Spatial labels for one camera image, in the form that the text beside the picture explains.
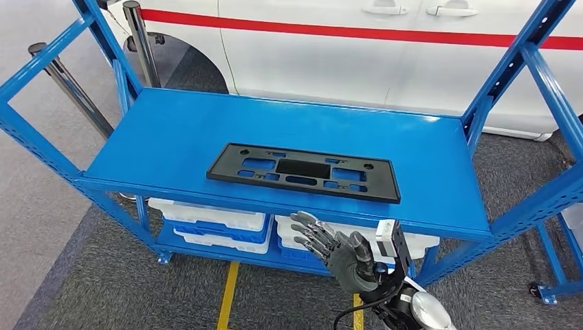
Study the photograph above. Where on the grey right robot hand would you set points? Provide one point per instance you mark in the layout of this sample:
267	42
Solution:
348	268

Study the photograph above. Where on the black plastic plate part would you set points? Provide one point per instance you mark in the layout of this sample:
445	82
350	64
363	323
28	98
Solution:
227	175

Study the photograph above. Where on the blue metal shelf rack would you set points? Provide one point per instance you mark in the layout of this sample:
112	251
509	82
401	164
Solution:
182	136

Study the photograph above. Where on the blue plastic bin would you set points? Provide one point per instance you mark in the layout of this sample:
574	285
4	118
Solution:
214	231
296	255

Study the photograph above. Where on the white car with red stripe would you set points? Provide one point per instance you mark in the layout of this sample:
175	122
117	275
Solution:
319	68

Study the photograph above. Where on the blue rack with caster wheels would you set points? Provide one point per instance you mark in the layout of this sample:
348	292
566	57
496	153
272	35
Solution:
553	259

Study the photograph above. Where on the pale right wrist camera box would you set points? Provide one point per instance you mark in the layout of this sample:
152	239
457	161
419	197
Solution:
385	241

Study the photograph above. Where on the black camera bracket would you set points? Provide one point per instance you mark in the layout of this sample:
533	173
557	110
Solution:
403	255

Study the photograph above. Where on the chrome stanchion post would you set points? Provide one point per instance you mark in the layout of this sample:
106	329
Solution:
141	45
73	91

